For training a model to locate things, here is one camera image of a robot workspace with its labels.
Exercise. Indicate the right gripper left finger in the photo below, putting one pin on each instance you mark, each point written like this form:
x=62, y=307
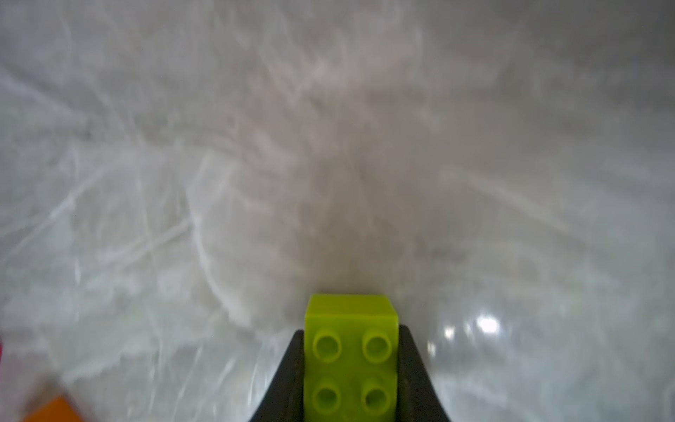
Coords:
x=283, y=400

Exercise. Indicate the lime green lego brick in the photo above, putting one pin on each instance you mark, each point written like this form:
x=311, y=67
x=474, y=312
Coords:
x=350, y=358

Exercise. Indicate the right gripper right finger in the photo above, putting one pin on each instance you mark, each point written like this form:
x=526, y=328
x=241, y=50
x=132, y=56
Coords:
x=417, y=400

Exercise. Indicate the orange lego brick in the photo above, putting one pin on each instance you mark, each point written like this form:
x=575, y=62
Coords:
x=58, y=410

